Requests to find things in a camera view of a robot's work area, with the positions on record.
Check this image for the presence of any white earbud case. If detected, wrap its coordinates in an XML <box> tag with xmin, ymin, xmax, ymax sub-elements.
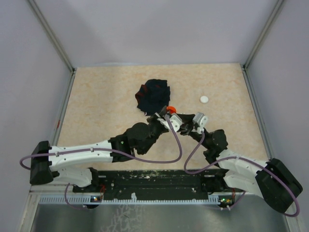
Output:
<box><xmin>200</xmin><ymin>96</ymin><xmax>209</xmax><ymax>104</ymax></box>

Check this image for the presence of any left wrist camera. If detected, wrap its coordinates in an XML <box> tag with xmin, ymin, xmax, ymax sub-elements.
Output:
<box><xmin>157</xmin><ymin>114</ymin><xmax>183</xmax><ymax>132</ymax></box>

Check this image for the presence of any white cable duct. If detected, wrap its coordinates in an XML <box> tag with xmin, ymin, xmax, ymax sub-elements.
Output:
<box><xmin>39</xmin><ymin>193</ymin><xmax>227</xmax><ymax>205</ymax></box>

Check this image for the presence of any orange earbud case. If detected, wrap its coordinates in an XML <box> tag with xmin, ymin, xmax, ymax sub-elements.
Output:
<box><xmin>166</xmin><ymin>106</ymin><xmax>177</xmax><ymax>114</ymax></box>

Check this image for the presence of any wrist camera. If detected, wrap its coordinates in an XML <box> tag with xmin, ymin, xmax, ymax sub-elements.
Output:
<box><xmin>192</xmin><ymin>112</ymin><xmax>208</xmax><ymax>134</ymax></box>
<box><xmin>157</xmin><ymin>114</ymin><xmax>183</xmax><ymax>132</ymax></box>

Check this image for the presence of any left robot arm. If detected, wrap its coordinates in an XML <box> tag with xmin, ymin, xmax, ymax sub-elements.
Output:
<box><xmin>28</xmin><ymin>107</ymin><xmax>174</xmax><ymax>192</ymax></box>

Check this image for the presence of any dark navy folded cloth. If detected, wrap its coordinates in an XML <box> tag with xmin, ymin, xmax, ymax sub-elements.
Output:
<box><xmin>135</xmin><ymin>79</ymin><xmax>170</xmax><ymax>116</ymax></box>

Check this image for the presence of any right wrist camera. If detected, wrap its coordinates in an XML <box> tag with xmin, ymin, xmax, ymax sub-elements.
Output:
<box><xmin>192</xmin><ymin>112</ymin><xmax>208</xmax><ymax>134</ymax></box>

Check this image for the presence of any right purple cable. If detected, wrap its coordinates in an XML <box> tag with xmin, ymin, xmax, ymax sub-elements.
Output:
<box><xmin>183</xmin><ymin>131</ymin><xmax>301</xmax><ymax>218</ymax></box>

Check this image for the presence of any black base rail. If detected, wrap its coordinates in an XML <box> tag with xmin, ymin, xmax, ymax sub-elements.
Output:
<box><xmin>73</xmin><ymin>169</ymin><xmax>241</xmax><ymax>201</ymax></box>

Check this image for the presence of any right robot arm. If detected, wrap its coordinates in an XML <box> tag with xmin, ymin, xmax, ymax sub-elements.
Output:
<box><xmin>174</xmin><ymin>113</ymin><xmax>303</xmax><ymax>217</ymax></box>

